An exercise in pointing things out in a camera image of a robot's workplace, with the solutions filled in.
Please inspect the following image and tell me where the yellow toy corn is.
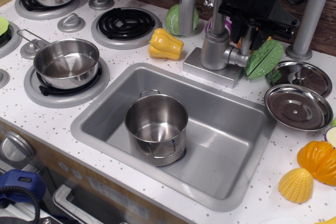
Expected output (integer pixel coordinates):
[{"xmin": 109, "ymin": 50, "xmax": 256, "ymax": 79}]
[{"xmin": 278, "ymin": 168, "xmax": 313, "ymax": 204}]

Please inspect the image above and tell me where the grey round oven dial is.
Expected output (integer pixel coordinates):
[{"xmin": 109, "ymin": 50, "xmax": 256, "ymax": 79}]
[{"xmin": 1, "ymin": 131, "xmax": 36, "ymax": 163}]

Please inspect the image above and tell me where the blue clamp with cable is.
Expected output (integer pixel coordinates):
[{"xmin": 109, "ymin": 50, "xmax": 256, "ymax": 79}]
[{"xmin": 1, "ymin": 169, "xmax": 47, "ymax": 223}]

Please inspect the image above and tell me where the grey stove knob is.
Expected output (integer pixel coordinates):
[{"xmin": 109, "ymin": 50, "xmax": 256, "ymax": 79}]
[
  {"xmin": 89, "ymin": 0, "xmax": 114, "ymax": 10},
  {"xmin": 20, "ymin": 39, "xmax": 47, "ymax": 60},
  {"xmin": 57, "ymin": 13, "xmax": 86, "ymax": 33}
]

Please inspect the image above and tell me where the green toy bitter gourd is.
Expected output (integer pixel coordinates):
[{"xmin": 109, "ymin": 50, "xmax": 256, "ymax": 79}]
[{"xmin": 245, "ymin": 39, "xmax": 284, "ymax": 79}]

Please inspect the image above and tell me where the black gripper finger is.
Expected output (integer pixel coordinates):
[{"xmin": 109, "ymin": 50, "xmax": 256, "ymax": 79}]
[
  {"xmin": 230, "ymin": 16, "xmax": 248, "ymax": 44},
  {"xmin": 249, "ymin": 28, "xmax": 273, "ymax": 50}
]

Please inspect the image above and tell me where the silver faucet lever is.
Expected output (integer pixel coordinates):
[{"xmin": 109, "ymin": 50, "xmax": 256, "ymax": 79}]
[{"xmin": 223, "ymin": 25, "xmax": 256, "ymax": 67}]

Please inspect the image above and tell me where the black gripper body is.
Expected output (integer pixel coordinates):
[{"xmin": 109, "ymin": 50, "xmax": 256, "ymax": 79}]
[{"xmin": 218, "ymin": 0, "xmax": 300, "ymax": 39}]

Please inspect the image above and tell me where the silver toy faucet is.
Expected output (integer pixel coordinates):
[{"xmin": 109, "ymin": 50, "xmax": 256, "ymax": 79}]
[{"xmin": 178, "ymin": 0, "xmax": 243, "ymax": 88}]

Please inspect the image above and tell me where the purple toy onion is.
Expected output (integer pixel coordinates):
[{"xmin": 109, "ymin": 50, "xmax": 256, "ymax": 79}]
[{"xmin": 205, "ymin": 16, "xmax": 232, "ymax": 36}]

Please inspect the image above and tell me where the toy oven door handle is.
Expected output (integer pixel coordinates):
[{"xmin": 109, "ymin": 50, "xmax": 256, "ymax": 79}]
[{"xmin": 52, "ymin": 184, "xmax": 102, "ymax": 224}]

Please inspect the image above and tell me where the yellow toy bell pepper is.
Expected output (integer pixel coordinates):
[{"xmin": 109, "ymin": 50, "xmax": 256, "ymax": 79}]
[{"xmin": 148, "ymin": 28, "xmax": 184, "ymax": 60}]

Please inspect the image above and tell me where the steel pot in sink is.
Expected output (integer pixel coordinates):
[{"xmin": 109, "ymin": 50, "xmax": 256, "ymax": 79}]
[{"xmin": 124, "ymin": 90, "xmax": 188, "ymax": 167}]

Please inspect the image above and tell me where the grey vertical post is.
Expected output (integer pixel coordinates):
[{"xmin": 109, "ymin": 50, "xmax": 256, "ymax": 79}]
[{"xmin": 286, "ymin": 0, "xmax": 327, "ymax": 62}]

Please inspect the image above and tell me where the steel plate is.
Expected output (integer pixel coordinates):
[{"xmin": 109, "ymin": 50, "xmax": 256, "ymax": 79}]
[{"xmin": 264, "ymin": 84, "xmax": 333, "ymax": 132}]

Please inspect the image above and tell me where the steel lid with knob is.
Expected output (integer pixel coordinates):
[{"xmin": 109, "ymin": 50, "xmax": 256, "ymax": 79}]
[{"xmin": 266, "ymin": 61, "xmax": 332, "ymax": 98}]

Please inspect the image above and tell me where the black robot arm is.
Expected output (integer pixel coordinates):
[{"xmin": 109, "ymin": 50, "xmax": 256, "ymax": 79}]
[{"xmin": 218, "ymin": 0, "xmax": 305, "ymax": 50}]

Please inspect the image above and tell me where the green toy cabbage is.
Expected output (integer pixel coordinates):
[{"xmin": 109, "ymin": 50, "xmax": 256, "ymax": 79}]
[{"xmin": 165, "ymin": 4, "xmax": 199, "ymax": 36}]

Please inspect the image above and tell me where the grey sink basin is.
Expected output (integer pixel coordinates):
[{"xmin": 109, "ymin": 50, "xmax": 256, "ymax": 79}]
[{"xmin": 71, "ymin": 63, "xmax": 276, "ymax": 211}]

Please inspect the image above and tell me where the purple white toy eggplant slice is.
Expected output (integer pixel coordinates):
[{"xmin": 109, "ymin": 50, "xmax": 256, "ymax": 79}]
[{"xmin": 324, "ymin": 126, "xmax": 336, "ymax": 148}]

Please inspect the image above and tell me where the orange toy pumpkin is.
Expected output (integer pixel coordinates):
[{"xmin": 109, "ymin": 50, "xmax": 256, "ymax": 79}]
[{"xmin": 297, "ymin": 141, "xmax": 335, "ymax": 186}]

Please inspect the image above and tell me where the steel saucepan with handle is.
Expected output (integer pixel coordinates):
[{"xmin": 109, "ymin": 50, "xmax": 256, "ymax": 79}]
[{"xmin": 33, "ymin": 38, "xmax": 100, "ymax": 90}]

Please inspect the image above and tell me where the grey burner ring front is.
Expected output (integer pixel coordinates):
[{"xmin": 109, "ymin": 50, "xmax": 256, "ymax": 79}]
[{"xmin": 23, "ymin": 56, "xmax": 111, "ymax": 109}]

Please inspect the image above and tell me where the grey burner ring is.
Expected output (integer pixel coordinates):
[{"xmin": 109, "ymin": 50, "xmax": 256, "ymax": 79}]
[
  {"xmin": 14, "ymin": 0, "xmax": 81, "ymax": 21},
  {"xmin": 23, "ymin": 56, "xmax": 111, "ymax": 109}
]

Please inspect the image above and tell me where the black coil burner centre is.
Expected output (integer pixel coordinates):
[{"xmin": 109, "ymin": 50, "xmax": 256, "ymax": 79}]
[{"xmin": 91, "ymin": 7, "xmax": 162, "ymax": 50}]

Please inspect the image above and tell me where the grey burner ring rear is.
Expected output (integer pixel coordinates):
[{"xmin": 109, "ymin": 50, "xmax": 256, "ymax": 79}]
[{"xmin": 14, "ymin": 0, "xmax": 81, "ymax": 21}]

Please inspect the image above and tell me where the grey stove knob upper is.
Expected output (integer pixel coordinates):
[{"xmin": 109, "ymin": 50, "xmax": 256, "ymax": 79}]
[{"xmin": 89, "ymin": 0, "xmax": 114, "ymax": 10}]

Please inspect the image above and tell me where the green toy item left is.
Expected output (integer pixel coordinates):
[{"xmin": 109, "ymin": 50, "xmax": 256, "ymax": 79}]
[{"xmin": 0, "ymin": 17, "xmax": 9, "ymax": 36}]

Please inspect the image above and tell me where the grey stove knob middle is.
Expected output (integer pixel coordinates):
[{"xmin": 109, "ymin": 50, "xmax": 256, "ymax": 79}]
[{"xmin": 57, "ymin": 13, "xmax": 86, "ymax": 33}]

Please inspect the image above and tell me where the grey stove knob lower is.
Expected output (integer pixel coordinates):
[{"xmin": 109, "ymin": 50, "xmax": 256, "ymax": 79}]
[{"xmin": 20, "ymin": 39, "xmax": 47, "ymax": 60}]

